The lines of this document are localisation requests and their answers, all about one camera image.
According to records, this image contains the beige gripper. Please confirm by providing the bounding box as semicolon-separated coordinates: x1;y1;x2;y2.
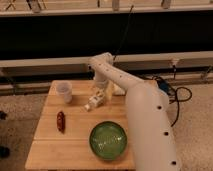
93;81;114;101

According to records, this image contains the white plastic bottle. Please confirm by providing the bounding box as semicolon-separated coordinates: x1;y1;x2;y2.
84;95;104;111

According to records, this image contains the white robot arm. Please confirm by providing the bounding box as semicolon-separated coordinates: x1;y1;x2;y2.
89;53;181;171

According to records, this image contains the green ceramic bowl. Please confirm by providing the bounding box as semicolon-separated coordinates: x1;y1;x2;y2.
89;121;127;161

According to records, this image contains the white rectangular block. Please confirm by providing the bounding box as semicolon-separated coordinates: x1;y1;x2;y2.
113;84;125;96

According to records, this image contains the clear plastic cup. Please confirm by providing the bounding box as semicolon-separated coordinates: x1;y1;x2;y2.
56;81;72;103

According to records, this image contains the black hanging cable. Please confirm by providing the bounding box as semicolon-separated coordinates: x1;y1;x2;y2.
113;4;135;61

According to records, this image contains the black floor cable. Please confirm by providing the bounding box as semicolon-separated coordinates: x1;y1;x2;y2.
151;74;193;128

